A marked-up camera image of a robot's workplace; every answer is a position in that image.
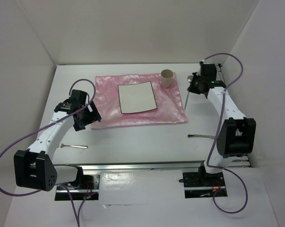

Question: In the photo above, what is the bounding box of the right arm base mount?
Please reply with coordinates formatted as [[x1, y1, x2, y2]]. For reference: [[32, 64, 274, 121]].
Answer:
[[178, 172, 228, 199]]

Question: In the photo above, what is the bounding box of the silver knife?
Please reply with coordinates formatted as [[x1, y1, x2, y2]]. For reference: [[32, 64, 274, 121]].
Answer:
[[187, 134, 215, 139]]

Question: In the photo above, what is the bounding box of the silver spoon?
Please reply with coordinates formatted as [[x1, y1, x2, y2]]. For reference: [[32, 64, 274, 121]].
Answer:
[[184, 75, 193, 111]]

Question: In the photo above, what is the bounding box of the beige cup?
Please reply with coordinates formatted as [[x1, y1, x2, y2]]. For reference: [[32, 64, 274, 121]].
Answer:
[[160, 69, 173, 88]]

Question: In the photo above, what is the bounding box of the aluminium table rail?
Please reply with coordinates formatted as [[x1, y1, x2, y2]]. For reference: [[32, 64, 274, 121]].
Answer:
[[28, 62, 251, 172]]

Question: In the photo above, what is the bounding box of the square white plate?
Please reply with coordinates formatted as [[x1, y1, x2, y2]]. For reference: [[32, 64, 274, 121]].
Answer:
[[118, 81, 157, 114]]

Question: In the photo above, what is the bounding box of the silver fork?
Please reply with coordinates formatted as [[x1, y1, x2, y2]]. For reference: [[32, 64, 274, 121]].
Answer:
[[58, 143, 88, 149]]

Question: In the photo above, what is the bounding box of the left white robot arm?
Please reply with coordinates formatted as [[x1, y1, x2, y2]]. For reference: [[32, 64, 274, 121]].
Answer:
[[14, 90, 101, 192]]

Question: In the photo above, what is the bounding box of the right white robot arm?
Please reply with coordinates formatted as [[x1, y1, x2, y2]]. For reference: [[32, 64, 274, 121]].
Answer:
[[188, 62, 256, 185]]

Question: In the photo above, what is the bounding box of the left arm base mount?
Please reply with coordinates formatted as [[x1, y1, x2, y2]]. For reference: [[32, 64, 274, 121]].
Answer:
[[54, 173, 100, 201]]

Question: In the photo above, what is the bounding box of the pink satin cloth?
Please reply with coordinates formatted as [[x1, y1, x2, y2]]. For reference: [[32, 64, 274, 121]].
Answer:
[[91, 73, 188, 129]]

